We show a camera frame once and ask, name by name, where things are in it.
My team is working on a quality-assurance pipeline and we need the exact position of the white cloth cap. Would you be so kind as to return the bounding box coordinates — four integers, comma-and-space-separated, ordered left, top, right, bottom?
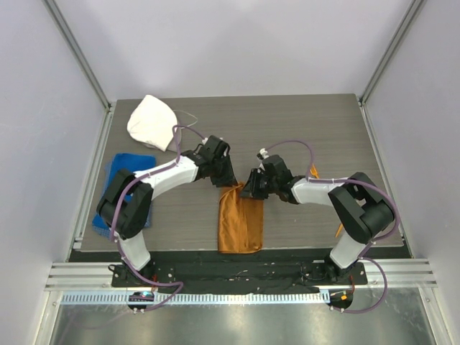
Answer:
126, 95, 178, 152

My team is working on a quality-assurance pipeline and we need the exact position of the aluminium frame post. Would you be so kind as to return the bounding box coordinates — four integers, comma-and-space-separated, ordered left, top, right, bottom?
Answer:
42, 0, 111, 111
358, 0, 426, 106

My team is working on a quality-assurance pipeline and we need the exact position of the right aluminium frame post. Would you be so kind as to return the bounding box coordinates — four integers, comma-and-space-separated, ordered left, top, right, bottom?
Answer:
358, 0, 426, 106

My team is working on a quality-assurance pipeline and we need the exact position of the orange plastic fork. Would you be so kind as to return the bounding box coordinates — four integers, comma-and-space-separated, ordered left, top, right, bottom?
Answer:
309, 164, 320, 179

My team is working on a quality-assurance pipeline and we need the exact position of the blue towel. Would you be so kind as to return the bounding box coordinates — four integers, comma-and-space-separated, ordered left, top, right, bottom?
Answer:
91, 152, 157, 231

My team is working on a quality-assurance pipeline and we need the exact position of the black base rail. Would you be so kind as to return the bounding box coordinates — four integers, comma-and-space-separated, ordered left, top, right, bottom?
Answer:
109, 249, 368, 295

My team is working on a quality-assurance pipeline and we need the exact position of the orange plastic spoon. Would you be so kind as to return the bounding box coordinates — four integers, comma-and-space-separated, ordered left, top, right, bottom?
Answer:
335, 224, 343, 238

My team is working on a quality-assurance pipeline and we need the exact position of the left aluminium frame post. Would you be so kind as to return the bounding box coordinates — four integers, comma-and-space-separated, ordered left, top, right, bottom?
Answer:
42, 0, 111, 111

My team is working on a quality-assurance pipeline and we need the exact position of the orange satin napkin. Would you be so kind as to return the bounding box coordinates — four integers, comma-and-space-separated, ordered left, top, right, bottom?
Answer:
217, 182, 264, 254

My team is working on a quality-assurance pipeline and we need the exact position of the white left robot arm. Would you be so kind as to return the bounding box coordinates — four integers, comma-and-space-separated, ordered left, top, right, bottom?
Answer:
96, 135, 236, 287

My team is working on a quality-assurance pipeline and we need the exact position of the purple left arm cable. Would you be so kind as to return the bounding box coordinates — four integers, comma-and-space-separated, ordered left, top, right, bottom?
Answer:
109, 124, 213, 313

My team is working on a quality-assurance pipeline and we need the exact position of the white slotted cable duct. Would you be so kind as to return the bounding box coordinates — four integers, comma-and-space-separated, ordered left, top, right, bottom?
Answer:
60, 290, 330, 305

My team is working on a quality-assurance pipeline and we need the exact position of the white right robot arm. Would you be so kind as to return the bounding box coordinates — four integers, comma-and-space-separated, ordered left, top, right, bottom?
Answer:
240, 155, 400, 284

